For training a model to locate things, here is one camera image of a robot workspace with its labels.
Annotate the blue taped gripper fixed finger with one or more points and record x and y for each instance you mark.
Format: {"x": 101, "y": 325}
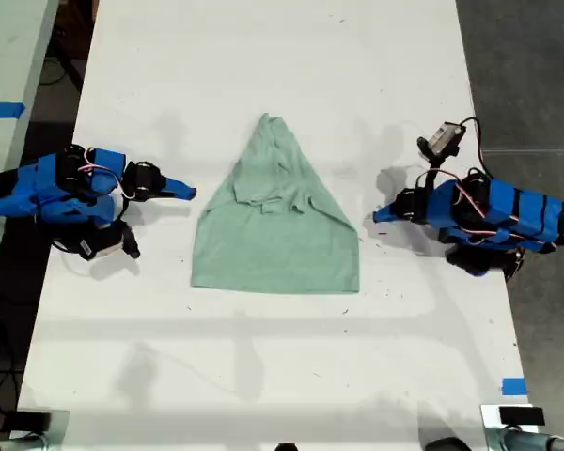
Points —
{"x": 178, "y": 186}
{"x": 386, "y": 210}

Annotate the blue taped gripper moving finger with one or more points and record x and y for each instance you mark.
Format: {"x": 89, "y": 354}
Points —
{"x": 387, "y": 216}
{"x": 176, "y": 194}

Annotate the pale green T-shirt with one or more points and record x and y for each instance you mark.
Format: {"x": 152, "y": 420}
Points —
{"x": 275, "y": 249}

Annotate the blue and black robot arm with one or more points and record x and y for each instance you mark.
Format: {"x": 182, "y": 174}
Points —
{"x": 512, "y": 216}
{"x": 42, "y": 188}

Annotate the long blue tape strip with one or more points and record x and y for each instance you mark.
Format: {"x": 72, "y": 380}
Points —
{"x": 2, "y": 109}

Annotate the white side table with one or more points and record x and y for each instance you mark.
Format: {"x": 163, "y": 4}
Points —
{"x": 4, "y": 56}

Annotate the short blue tape piece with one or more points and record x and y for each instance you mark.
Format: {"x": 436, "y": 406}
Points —
{"x": 514, "y": 386}

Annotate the wide black rounded object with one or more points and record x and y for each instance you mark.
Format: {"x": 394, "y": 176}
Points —
{"x": 447, "y": 445}

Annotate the small black box on white plate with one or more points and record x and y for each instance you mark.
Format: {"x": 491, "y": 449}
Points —
{"x": 521, "y": 416}

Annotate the small black round object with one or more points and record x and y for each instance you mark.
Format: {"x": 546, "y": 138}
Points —
{"x": 286, "y": 447}

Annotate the small black box on grey plate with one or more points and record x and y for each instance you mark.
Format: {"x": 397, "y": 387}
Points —
{"x": 34, "y": 420}

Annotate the metal table clamp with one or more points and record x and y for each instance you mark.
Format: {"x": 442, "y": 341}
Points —
{"x": 531, "y": 441}
{"x": 14, "y": 444}

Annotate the camera black stalk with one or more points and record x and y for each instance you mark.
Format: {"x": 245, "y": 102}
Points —
{"x": 432, "y": 171}
{"x": 129, "y": 239}

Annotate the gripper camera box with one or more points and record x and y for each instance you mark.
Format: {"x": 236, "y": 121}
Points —
{"x": 98, "y": 244}
{"x": 444, "y": 136}

